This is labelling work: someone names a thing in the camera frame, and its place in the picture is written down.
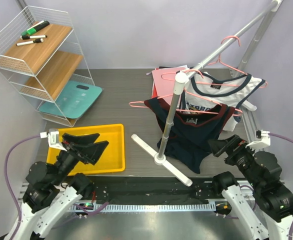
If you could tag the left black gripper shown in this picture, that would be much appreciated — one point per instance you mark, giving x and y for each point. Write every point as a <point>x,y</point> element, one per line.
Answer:
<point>91,152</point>

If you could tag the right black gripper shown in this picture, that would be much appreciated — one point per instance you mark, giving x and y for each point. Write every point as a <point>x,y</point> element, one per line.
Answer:
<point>234,143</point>

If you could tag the navy maroon tank top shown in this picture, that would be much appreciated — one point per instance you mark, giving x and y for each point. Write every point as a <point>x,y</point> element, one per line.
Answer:
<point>190,133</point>

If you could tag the white navy tank top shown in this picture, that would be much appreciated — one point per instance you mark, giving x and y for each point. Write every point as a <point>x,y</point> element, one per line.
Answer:
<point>228,95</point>

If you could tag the pink hanger of navy top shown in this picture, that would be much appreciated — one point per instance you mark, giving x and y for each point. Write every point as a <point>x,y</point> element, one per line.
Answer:
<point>237,112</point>

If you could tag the pink hanger of white top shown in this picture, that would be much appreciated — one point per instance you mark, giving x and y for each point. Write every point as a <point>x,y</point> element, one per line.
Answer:
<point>264,85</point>

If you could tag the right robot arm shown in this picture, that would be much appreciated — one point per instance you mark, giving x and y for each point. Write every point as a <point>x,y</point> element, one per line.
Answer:
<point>262,171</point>

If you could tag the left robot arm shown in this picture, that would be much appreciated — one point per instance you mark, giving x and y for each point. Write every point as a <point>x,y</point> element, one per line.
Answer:
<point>42,203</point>

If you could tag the yellow plastic tray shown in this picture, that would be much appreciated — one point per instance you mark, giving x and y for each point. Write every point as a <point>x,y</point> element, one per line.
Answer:
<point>113,158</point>

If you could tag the teal bathroom scale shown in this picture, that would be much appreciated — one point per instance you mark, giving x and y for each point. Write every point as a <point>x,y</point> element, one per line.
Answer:
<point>73,101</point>

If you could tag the silver clothes rack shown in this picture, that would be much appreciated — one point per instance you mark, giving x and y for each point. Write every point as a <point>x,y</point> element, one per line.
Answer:
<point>180,80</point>

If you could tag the red folder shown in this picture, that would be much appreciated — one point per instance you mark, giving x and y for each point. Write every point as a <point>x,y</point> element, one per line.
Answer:
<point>154,93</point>

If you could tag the black white marker lower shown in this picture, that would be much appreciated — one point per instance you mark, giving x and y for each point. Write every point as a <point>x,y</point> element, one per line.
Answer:
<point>35,41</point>

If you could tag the black white marker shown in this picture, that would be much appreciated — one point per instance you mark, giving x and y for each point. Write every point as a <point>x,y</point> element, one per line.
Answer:
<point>27,37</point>
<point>35,41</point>

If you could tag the black white marker upper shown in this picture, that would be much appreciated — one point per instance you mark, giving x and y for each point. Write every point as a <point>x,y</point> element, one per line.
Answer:
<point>27,37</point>

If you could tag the green highlighter marker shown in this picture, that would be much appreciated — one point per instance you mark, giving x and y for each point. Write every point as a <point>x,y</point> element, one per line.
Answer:
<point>35,29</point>

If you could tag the white marker behind highlighter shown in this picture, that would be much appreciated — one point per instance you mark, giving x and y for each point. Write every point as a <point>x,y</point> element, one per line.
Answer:
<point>40,22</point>

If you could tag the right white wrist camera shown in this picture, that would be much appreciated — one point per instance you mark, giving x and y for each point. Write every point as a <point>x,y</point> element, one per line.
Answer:
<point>263,140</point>

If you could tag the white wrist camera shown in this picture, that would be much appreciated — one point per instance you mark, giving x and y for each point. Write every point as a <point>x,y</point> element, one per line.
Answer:
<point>263,140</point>
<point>52,137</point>

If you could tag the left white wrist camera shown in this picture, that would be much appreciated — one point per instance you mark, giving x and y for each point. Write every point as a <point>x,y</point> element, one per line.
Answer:
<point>52,137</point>

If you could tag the white wire wooden shelf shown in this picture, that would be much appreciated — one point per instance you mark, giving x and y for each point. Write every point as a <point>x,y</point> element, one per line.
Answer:
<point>40,71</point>

